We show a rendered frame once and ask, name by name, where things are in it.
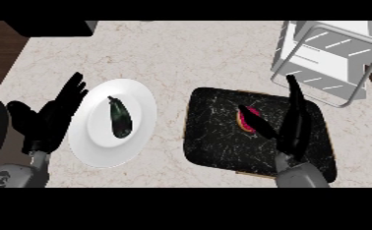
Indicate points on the black appliance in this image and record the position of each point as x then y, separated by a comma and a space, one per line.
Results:
50, 28

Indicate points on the white round plate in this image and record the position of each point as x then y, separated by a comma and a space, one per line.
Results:
112, 123

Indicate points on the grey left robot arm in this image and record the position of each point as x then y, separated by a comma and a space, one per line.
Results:
25, 172

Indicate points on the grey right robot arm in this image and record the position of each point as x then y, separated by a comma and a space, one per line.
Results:
297, 172

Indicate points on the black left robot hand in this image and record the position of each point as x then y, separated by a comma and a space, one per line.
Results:
50, 119

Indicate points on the black marble tray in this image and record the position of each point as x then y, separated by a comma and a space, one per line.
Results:
217, 135

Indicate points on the dark green eggplant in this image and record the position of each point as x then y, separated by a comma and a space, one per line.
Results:
120, 118

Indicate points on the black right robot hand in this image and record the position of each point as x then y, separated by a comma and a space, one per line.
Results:
294, 126

